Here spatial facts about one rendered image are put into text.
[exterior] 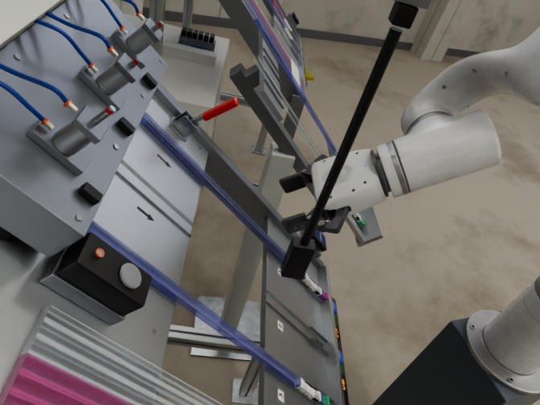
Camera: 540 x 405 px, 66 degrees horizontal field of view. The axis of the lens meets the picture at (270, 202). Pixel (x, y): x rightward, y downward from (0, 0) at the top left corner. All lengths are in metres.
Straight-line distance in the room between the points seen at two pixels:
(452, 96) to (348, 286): 1.35
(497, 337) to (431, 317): 1.05
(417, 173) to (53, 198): 0.46
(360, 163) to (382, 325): 1.30
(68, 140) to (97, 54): 0.17
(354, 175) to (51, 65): 0.41
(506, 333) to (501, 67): 0.55
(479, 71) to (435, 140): 0.11
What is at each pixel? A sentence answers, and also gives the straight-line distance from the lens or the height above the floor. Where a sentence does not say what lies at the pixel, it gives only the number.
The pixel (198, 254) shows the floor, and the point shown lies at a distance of 1.83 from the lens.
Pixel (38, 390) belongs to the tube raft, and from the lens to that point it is 0.37.
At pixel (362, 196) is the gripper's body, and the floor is 1.04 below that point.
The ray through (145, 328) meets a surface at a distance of 0.46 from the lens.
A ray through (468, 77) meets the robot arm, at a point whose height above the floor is 1.20.
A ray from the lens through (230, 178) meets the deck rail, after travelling 0.75.
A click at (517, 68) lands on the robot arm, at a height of 1.25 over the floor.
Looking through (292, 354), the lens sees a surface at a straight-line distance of 0.70.
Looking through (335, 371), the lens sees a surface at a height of 0.73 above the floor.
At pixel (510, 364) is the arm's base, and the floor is 0.73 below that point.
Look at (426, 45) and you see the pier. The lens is 5.08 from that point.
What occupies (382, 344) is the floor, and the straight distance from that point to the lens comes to 1.83.
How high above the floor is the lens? 1.39
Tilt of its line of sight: 40 degrees down
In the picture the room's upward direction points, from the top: 18 degrees clockwise
